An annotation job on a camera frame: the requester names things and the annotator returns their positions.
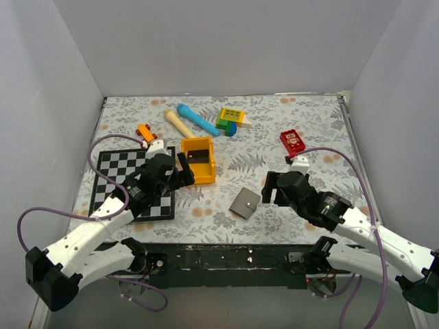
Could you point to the remaining black card in bin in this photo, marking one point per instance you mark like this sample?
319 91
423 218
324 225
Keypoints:
198 156

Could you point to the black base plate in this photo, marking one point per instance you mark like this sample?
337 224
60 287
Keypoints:
168 266

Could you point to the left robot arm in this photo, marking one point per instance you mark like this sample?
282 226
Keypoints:
58 272

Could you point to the red owl block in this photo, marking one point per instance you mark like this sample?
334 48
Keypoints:
292 142

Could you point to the grey card holder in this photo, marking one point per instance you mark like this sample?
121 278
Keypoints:
245 203

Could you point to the cream wooden pin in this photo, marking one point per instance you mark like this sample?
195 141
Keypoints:
173 118

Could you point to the orange toy car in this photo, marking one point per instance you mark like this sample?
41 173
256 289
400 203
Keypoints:
143 130

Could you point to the yellow toy bin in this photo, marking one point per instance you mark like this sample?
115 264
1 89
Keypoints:
203 173

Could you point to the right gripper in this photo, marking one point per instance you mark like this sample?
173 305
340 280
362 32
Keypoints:
266 190

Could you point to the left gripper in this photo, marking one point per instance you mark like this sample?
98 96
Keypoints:
186 177

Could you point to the black white chessboard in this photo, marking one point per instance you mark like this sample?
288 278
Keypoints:
118 165

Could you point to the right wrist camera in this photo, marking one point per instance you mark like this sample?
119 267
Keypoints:
300 164

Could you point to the colourful block house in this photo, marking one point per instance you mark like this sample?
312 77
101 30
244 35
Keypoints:
230 119

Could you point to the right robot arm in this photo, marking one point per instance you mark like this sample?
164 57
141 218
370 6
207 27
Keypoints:
383 256

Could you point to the aluminium frame rail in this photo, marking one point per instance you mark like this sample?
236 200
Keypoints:
101 306

